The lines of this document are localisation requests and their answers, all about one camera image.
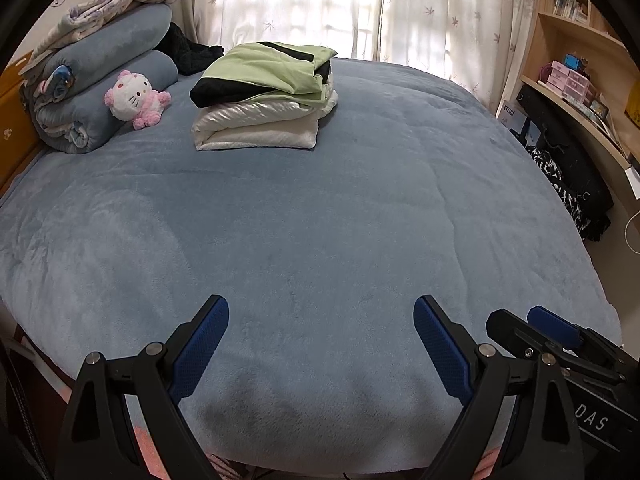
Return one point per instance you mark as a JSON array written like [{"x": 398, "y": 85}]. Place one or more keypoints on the wooden headboard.
[{"x": 19, "y": 142}]

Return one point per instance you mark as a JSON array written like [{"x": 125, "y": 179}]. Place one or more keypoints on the floral folded quilt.
[{"x": 78, "y": 23}]

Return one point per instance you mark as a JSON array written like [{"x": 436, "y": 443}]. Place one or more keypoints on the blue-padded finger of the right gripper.
[{"x": 554, "y": 327}]

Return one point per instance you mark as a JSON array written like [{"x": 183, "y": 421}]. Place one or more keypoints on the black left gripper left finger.
[{"x": 97, "y": 438}]

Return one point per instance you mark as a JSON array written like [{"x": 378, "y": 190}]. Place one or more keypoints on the black garment by pillows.
[{"x": 189, "y": 57}]

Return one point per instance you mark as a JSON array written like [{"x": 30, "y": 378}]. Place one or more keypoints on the upper blue rolled pillow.
[{"x": 113, "y": 46}]

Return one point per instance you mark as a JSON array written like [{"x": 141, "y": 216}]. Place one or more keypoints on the light green black jacket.
[{"x": 267, "y": 70}]

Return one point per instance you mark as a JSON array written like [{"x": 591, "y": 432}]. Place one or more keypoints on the cream white puffer jacket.
[{"x": 260, "y": 124}]

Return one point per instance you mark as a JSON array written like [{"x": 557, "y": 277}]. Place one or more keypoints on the black white patterned cloth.
[{"x": 550, "y": 137}]

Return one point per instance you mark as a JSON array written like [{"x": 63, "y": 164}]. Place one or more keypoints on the blue plush bed blanket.
[{"x": 413, "y": 189}]

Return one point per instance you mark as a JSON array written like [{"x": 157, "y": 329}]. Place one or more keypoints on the lower blue rolled pillow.
[{"x": 82, "y": 123}]

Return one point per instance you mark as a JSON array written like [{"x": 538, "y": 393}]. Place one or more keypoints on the white floral curtain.
[{"x": 478, "y": 44}]

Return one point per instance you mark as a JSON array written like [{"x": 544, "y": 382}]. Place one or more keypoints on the pink drawer organizer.
[{"x": 567, "y": 83}]

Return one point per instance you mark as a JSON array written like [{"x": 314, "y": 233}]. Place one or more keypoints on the pink white cat plush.
[{"x": 132, "y": 99}]

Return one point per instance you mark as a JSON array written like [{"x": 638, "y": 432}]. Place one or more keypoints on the blue rolled pillow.
[
  {"x": 82, "y": 123},
  {"x": 113, "y": 46}
]

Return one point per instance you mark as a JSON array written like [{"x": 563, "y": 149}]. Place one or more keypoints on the wooden bookshelf desk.
[{"x": 576, "y": 34}]

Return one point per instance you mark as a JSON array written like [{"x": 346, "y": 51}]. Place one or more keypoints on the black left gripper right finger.
[{"x": 542, "y": 440}]

